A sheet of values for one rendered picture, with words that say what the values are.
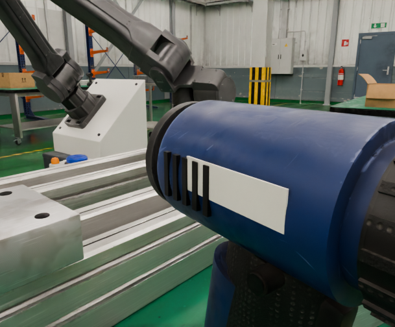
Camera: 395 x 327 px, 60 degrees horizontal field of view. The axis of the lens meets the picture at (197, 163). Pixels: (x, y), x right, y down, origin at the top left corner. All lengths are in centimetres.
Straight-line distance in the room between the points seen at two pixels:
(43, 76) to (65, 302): 70
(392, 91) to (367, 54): 900
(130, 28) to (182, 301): 45
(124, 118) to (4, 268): 74
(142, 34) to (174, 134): 49
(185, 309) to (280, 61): 1181
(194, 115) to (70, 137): 90
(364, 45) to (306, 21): 194
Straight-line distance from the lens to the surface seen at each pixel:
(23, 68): 849
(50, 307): 31
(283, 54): 1207
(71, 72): 98
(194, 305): 38
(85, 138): 98
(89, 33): 950
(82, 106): 102
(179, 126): 15
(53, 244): 28
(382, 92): 262
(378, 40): 1158
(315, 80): 1195
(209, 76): 62
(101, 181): 53
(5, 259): 27
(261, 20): 706
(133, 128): 100
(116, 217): 41
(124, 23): 64
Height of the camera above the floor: 101
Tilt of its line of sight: 15 degrees down
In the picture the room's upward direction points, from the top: straight up
